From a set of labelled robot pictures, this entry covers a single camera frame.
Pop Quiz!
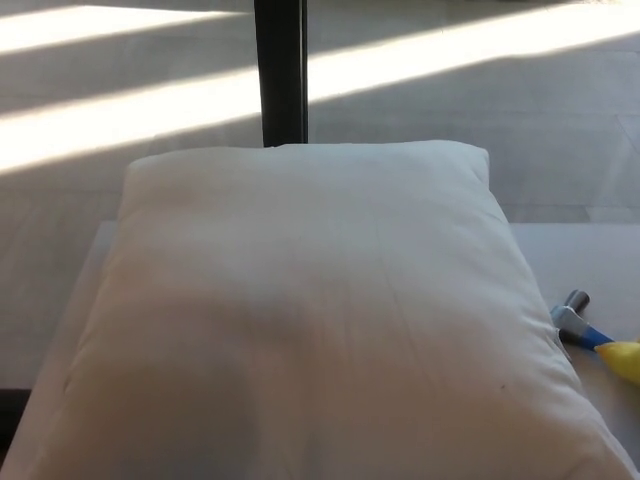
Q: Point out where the blue handled steel hammer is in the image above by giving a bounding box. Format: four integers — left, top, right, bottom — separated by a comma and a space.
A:
549, 288, 615, 354

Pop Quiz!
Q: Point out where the yellow cloth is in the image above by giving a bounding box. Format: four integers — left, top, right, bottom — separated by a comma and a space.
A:
596, 339, 640, 387

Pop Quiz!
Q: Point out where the white pillow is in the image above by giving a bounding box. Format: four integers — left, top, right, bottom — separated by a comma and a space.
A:
28, 141, 640, 480

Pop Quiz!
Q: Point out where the black vertical post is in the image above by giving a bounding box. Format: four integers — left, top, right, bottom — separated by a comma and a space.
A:
253, 0, 311, 149

